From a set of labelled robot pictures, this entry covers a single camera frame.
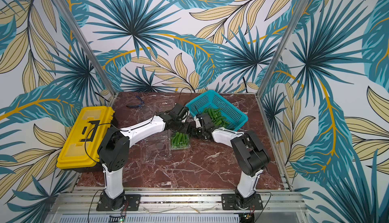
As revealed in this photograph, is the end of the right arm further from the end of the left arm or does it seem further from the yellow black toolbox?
the yellow black toolbox

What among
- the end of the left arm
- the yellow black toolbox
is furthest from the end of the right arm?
the yellow black toolbox

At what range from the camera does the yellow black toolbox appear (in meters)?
0.72
